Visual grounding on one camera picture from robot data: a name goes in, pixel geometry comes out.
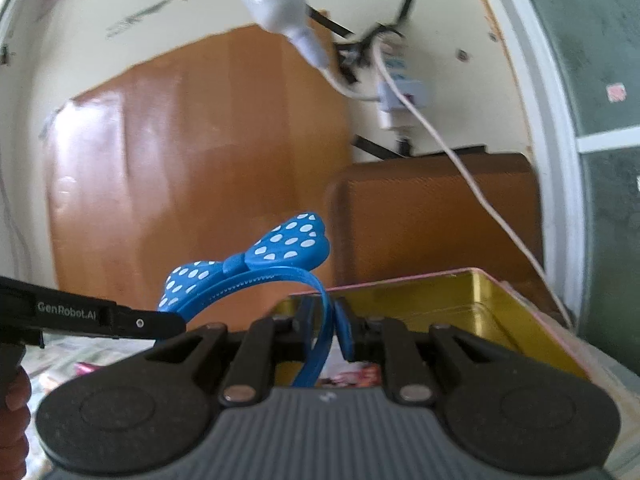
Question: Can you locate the pink biscuit tin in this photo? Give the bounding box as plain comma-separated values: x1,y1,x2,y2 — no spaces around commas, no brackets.
270,267,594,392

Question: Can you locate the white power cable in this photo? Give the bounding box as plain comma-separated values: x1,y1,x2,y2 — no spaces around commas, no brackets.
320,42,575,332

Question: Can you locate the white wall plug with cables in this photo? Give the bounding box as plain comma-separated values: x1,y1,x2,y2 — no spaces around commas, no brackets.
376,42,429,132

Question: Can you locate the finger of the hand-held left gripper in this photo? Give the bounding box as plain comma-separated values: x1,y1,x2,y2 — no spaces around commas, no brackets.
111,303,188,343

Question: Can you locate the blue polka dot bow headband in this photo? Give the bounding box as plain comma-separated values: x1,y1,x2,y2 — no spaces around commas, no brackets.
156,211,334,389

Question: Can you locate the brown chair backrest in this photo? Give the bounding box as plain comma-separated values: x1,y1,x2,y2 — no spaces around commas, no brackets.
325,151,545,288

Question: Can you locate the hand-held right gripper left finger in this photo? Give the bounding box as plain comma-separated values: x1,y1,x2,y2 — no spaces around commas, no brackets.
145,297,316,407

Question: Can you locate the person's left hand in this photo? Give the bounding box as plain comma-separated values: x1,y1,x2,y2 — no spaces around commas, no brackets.
0,367,33,480

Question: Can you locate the black tape strip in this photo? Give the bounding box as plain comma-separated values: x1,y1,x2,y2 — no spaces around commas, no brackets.
394,0,419,25
306,4,358,42
351,134,403,160

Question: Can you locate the wooden headboard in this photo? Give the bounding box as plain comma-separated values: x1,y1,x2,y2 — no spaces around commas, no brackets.
41,24,353,311

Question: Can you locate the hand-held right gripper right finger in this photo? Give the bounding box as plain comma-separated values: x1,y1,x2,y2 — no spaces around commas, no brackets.
332,299,502,407

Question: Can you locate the white window frame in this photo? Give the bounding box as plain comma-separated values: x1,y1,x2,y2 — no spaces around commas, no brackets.
467,0,640,333

